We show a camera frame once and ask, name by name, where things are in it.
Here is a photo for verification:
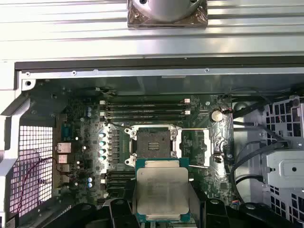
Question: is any black RAM slot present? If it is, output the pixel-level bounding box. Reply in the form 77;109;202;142
104;115;186;122
104;170;136;176
104;176;136;181
99;110;192;117
104;105;186;112
101;179;135;186
99;99;192;107
104;186;133;192

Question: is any silver topped CPU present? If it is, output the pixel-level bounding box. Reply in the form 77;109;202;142
133;158;190;223

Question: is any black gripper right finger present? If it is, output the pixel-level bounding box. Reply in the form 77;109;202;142
189;179;294;228

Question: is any square brown base plate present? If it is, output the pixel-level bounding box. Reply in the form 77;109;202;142
127;0;209;29

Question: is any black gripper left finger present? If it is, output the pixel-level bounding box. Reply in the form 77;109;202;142
67;179;141;228

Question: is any red fan wire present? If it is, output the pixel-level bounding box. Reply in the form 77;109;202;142
19;149;73;211

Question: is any blue rear serial port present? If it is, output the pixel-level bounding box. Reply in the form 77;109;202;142
61;125;72;141

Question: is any round coin cell battery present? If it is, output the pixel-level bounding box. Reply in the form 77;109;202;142
210;109;224;123

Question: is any grey metal drive cage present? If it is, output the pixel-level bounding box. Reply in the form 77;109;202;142
257;95;304;228

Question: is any CPU socket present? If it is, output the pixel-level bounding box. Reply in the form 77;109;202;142
124;124;182;167

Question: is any black grey PC case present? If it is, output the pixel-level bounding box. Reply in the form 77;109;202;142
0;60;304;228

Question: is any green motherboard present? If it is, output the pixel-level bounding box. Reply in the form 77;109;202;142
53;94;235;207

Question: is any thick black cable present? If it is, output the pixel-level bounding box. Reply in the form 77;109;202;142
229;163;263;207

